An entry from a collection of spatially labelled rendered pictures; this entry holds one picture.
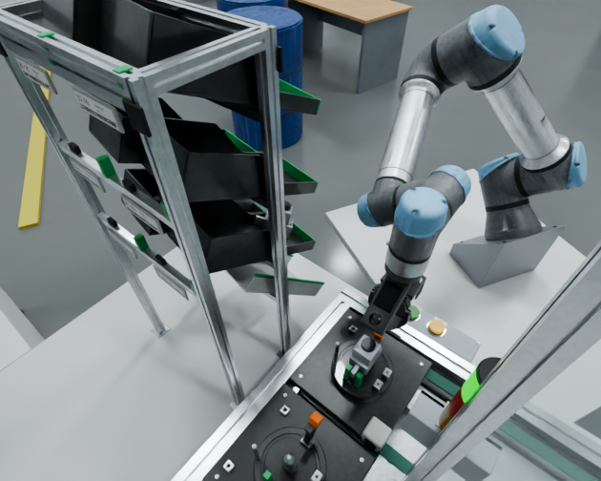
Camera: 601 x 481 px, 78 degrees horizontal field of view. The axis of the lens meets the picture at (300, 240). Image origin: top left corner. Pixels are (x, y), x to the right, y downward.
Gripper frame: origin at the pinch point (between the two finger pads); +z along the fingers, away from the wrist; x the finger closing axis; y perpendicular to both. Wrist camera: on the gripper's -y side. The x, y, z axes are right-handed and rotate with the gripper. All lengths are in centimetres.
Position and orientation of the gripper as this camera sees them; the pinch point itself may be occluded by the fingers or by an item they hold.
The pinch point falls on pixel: (383, 327)
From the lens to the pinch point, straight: 86.1
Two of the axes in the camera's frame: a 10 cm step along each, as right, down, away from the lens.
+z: 0.1, 6.9, 7.3
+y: 6.3, -5.7, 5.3
